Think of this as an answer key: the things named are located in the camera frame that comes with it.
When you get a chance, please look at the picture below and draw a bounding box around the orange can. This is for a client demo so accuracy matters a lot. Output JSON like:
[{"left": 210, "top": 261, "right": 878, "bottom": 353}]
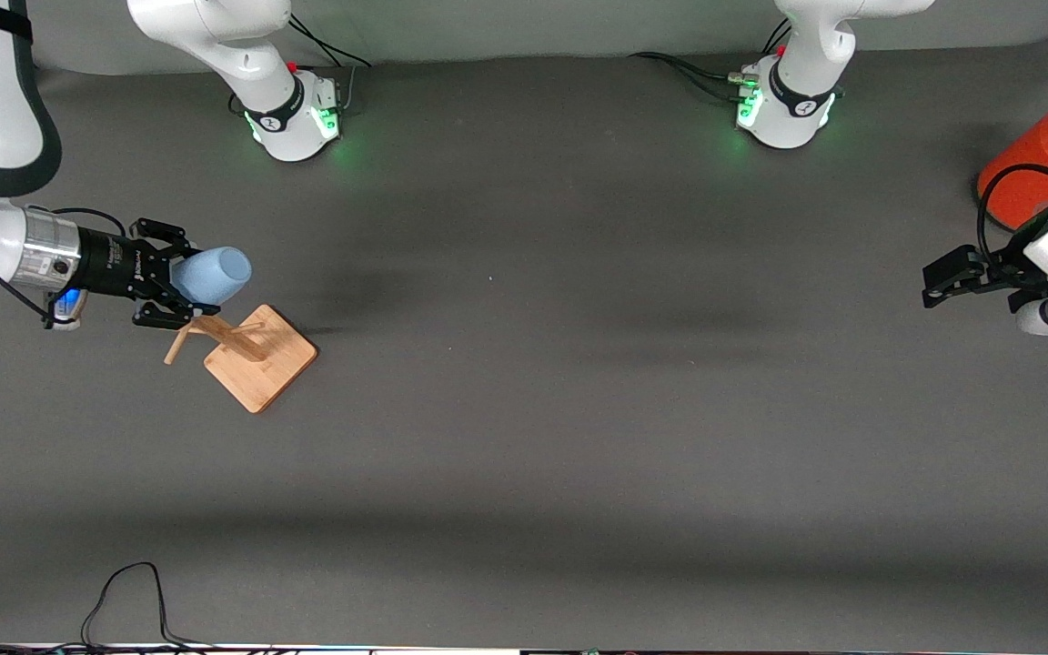
[{"left": 977, "top": 89, "right": 1048, "bottom": 231}]

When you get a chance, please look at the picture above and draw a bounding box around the looped black cable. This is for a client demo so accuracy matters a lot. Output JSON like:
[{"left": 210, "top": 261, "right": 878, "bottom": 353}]
[{"left": 81, "top": 561, "right": 216, "bottom": 651}]

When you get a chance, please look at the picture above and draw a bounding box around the light blue plastic cup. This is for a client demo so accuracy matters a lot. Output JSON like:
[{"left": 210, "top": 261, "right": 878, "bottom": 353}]
[{"left": 169, "top": 247, "right": 253, "bottom": 306}]

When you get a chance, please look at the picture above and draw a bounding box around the black arm base cable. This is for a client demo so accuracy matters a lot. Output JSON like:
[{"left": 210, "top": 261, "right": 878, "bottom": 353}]
[
  {"left": 629, "top": 52, "right": 748, "bottom": 101},
  {"left": 286, "top": 11, "right": 372, "bottom": 115}
]

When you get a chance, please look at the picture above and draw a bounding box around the wooden cup rack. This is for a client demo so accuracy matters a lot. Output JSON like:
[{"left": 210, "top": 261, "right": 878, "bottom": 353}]
[{"left": 164, "top": 304, "right": 318, "bottom": 415}]

